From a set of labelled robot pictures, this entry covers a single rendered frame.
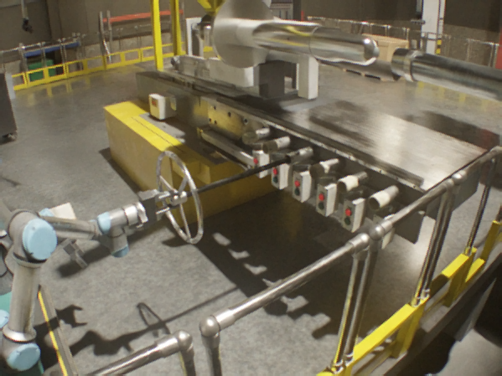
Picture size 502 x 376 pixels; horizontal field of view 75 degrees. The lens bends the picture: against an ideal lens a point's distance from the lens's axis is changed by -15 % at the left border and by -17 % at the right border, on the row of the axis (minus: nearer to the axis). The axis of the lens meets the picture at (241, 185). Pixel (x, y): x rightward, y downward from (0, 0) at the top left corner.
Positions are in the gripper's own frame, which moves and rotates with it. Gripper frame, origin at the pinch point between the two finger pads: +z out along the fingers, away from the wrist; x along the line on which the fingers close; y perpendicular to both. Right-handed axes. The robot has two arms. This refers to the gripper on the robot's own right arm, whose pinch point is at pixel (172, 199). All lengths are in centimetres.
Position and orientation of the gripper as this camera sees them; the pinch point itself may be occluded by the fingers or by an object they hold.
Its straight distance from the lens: 153.8
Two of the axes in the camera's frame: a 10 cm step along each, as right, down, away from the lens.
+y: -5.7, -4.9, 6.6
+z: 8.2, -3.0, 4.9
